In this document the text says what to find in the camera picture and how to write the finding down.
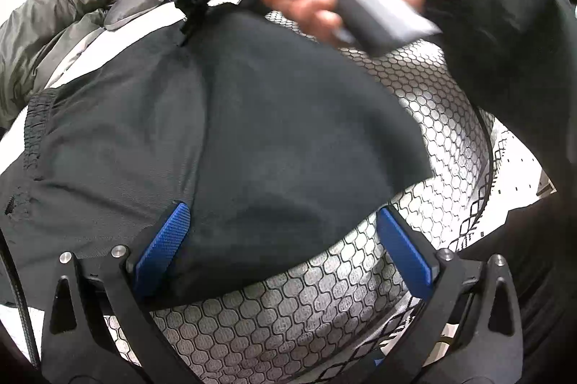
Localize hexagon patterned white mattress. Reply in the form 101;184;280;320
102;0;502;384

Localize black pants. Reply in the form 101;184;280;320
1;5;431;311

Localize black right sleeve forearm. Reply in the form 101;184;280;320
424;0;576;211

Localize grey-green duvet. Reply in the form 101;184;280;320
1;0;170;130

